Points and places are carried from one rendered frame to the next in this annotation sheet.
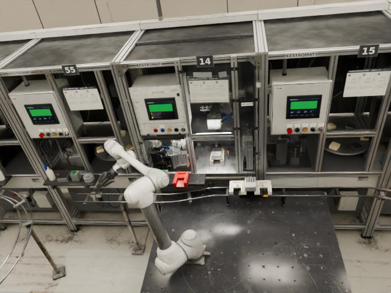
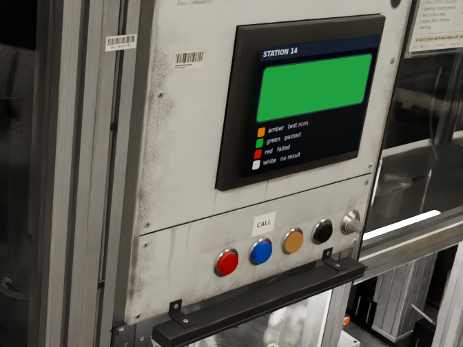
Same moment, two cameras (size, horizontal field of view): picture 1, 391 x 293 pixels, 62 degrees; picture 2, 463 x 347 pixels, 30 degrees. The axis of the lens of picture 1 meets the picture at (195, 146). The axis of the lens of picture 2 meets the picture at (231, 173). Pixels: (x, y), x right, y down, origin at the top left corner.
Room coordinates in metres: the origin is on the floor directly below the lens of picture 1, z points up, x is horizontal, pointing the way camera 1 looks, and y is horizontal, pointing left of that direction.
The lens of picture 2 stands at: (1.80, 1.12, 1.96)
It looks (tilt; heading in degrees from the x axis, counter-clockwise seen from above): 23 degrees down; 304
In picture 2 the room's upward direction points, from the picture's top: 8 degrees clockwise
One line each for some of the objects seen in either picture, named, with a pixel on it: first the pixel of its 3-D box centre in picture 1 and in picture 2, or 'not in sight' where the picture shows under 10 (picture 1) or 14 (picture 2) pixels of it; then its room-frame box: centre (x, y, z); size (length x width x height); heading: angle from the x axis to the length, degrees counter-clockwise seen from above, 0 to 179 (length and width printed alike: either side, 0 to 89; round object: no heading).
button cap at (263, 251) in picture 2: not in sight; (260, 250); (2.32, 0.26, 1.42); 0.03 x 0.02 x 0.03; 78
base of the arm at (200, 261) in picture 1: (196, 253); not in sight; (1.57, 0.12, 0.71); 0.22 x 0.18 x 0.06; 78
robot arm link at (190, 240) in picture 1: (190, 243); not in sight; (1.56, 0.14, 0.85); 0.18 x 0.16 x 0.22; 125
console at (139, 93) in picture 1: (162, 104); (221, 93); (2.43, 0.23, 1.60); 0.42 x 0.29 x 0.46; 78
